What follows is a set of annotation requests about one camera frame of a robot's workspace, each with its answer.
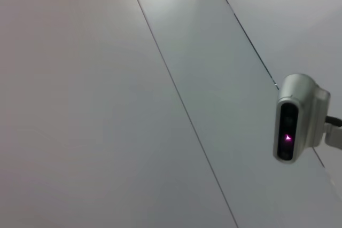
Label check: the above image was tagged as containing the black right camera cable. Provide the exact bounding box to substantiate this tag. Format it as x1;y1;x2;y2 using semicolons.
324;115;342;128

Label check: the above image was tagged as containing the silver right camera mount bracket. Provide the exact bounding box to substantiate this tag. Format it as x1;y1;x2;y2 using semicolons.
323;122;342;152

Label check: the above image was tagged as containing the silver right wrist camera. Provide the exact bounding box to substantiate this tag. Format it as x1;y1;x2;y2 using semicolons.
272;73;331;165

